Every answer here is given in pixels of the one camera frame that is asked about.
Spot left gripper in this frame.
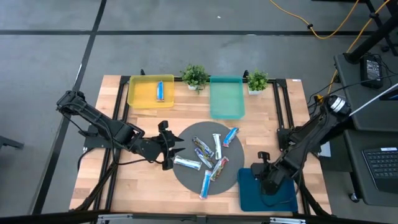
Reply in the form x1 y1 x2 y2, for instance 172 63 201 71
133 120 187 171

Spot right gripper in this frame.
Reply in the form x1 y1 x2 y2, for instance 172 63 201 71
250 151 295 197

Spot blue granola bar silver seam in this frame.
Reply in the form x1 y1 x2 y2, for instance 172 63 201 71
173 155 203 171

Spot dark blue green granola bar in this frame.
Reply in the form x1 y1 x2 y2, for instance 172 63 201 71
192 136 215 159

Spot white striped snack packet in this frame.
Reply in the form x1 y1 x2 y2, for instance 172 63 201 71
194 147 215 169

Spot silver green granola bar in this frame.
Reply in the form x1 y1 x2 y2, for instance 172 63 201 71
212 133 223 161

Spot green red granola bar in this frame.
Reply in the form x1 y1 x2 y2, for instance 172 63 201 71
210 156 230 182

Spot dark blue bin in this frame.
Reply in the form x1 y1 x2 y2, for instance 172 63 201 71
237 167 299 213

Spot round grey woven placemat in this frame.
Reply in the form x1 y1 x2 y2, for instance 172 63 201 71
172 121 246 196

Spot yellow translucent plastic bin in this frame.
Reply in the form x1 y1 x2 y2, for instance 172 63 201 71
127 73 175 110

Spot teal translucent plastic bin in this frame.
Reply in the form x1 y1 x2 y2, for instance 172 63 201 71
209 75 246 121

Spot large-leaf potted plant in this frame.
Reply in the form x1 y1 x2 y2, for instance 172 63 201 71
179 63 211 94

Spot small-leaf potted plant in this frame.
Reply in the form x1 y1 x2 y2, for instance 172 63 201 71
245 68 270 96

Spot black side desk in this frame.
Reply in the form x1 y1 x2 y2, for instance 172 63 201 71
334 52 398 208

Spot black keyboard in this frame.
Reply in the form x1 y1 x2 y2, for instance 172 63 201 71
361 147 398 194

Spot black power adapter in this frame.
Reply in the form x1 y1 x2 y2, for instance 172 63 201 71
359 54 384 90

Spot black stand legs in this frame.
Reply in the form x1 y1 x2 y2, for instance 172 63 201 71
343 0 398 65

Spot black aluminium table frame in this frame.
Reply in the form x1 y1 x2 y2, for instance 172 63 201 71
70 68 332 218

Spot yellow power cable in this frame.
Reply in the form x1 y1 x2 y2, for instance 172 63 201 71
269 0 361 40
313 0 391 103

